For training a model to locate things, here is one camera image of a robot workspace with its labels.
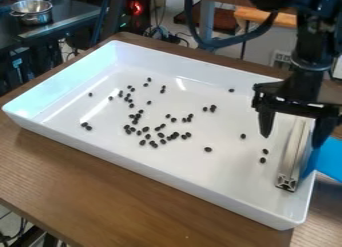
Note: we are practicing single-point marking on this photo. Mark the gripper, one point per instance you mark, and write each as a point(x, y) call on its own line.
point(299, 94)

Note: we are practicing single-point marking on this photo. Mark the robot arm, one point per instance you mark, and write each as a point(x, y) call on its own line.
point(315, 31)

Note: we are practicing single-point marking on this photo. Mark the pile of black bits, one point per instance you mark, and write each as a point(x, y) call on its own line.
point(153, 124)

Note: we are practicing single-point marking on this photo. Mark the silver metal bar tool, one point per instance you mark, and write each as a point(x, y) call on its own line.
point(294, 154)

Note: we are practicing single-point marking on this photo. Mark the blue board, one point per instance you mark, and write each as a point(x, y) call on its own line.
point(331, 159)

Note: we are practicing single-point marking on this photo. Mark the white tray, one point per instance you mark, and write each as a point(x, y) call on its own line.
point(178, 164)

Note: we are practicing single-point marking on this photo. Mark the black side table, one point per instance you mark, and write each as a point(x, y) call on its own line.
point(58, 21)

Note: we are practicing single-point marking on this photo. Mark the silver pot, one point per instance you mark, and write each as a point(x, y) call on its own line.
point(32, 11)

